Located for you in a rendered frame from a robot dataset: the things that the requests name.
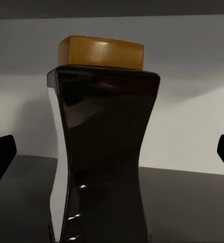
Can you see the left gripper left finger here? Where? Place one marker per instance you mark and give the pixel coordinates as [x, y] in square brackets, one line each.
[8, 151]

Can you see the bottle of coffee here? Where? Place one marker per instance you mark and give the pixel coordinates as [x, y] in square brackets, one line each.
[101, 100]

